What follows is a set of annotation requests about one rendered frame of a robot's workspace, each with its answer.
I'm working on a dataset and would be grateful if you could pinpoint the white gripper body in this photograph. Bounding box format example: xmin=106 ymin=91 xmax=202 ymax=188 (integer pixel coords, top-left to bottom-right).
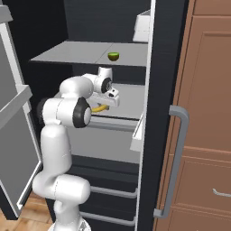
xmin=89 ymin=92 xmax=121 ymax=109

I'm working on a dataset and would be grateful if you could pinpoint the yellow banana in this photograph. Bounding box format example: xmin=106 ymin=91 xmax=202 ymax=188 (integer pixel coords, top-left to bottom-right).
xmin=90 ymin=104 xmax=110 ymax=114

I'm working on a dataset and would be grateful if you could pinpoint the grey fridge shelf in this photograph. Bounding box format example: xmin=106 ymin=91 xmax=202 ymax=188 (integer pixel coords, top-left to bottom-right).
xmin=29 ymin=40 xmax=149 ymax=68
xmin=53 ymin=82 xmax=146 ymax=122

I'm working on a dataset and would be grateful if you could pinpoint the grey fridge crisper drawer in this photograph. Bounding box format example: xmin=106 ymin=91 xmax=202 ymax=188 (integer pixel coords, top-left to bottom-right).
xmin=64 ymin=115 xmax=143 ymax=165

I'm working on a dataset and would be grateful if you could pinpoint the black fridge door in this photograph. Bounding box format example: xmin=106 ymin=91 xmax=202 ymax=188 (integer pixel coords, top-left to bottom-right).
xmin=136 ymin=0 xmax=191 ymax=231

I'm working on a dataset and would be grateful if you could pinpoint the black fridge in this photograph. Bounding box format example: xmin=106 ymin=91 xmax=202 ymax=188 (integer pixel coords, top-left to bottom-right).
xmin=0 ymin=0 xmax=157 ymax=231

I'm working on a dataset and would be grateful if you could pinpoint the grey fridge door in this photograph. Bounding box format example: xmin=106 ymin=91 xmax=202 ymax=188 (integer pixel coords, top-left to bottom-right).
xmin=0 ymin=5 xmax=43 ymax=221

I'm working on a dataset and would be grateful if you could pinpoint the white door bin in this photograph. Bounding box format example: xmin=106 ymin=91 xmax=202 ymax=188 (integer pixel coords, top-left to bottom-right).
xmin=129 ymin=112 xmax=145 ymax=153
xmin=132 ymin=8 xmax=152 ymax=43

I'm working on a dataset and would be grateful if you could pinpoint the black freezer drawer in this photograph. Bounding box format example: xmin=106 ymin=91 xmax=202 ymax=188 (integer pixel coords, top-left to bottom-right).
xmin=79 ymin=192 xmax=138 ymax=231
xmin=69 ymin=154 xmax=141 ymax=200

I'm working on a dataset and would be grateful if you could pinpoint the grey door bin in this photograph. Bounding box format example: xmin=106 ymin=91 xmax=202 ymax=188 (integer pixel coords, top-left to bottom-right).
xmin=0 ymin=84 xmax=33 ymax=131

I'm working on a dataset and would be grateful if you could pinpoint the brown cupboard door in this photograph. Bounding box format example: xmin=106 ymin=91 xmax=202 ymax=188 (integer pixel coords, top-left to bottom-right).
xmin=170 ymin=0 xmax=231 ymax=152

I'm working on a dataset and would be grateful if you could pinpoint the brown drawer front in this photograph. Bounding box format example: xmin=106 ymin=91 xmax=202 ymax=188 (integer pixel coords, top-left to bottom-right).
xmin=153 ymin=207 xmax=231 ymax=231
xmin=163 ymin=146 xmax=231 ymax=215

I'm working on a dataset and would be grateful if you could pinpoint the grey fridge door handle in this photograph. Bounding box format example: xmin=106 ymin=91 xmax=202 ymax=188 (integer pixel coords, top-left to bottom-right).
xmin=152 ymin=105 xmax=190 ymax=219

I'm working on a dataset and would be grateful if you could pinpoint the grey freezer drawer handle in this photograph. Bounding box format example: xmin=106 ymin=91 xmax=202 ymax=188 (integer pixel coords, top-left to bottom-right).
xmin=79 ymin=210 xmax=137 ymax=227
xmin=89 ymin=185 xmax=139 ymax=199

